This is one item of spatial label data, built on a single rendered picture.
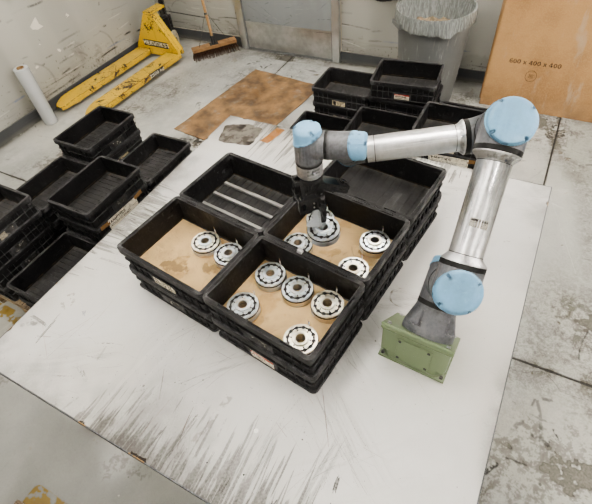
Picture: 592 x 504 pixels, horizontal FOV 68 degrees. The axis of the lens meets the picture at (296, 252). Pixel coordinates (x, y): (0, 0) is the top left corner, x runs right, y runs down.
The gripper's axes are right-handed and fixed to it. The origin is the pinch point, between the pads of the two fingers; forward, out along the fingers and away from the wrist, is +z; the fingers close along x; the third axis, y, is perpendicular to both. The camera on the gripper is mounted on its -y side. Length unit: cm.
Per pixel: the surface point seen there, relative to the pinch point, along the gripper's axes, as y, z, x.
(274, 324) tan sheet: 23.4, 16.2, 20.5
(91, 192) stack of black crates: 92, 50, -118
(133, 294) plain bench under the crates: 69, 29, -19
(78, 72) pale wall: 117, 83, -354
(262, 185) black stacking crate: 9.8, 16.1, -44.2
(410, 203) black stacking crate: -38.9, 16.3, -11.5
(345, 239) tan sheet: -9.8, 16.2, -3.8
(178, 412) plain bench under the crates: 59, 29, 31
